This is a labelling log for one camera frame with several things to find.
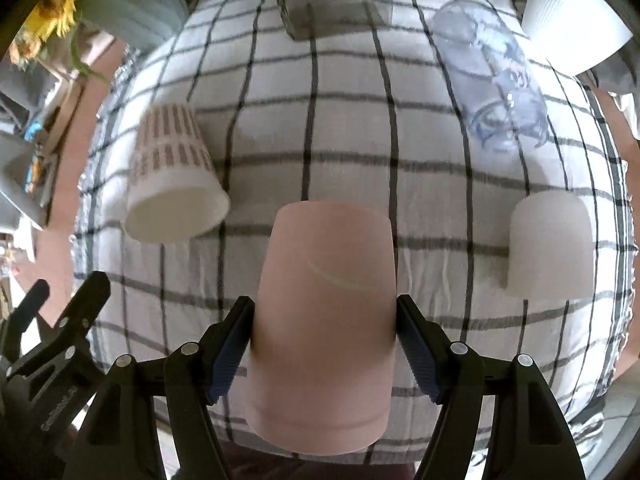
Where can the white plastic cup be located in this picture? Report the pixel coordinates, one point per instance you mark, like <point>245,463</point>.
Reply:
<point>550,248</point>

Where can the white plant pot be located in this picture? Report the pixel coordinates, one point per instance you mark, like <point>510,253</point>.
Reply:
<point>574,35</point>

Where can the black clamp tool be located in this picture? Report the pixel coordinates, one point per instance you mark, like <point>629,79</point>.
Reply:
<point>43,390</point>

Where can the white patterned paper cup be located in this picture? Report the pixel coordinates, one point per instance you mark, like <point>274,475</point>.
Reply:
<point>173,191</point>

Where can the sunflower bouquet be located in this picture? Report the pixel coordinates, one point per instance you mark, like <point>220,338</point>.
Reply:
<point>50,37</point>

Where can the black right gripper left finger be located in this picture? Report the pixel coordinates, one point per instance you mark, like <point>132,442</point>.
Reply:
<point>196,376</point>

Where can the clear blue glass cup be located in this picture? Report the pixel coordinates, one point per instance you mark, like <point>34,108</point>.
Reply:
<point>501,104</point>

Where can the dark grey glass cup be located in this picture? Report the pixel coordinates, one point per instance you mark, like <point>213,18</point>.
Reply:
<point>313,19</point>

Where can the checkered white tablecloth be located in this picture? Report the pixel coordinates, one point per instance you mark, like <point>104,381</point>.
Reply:
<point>368,119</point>

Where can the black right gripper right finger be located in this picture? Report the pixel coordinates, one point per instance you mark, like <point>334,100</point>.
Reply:
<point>451,374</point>

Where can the pink plastic cup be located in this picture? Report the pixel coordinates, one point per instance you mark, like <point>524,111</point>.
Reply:
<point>322,355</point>

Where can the blue ribbed flower vase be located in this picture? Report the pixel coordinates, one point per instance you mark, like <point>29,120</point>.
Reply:
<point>142,24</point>

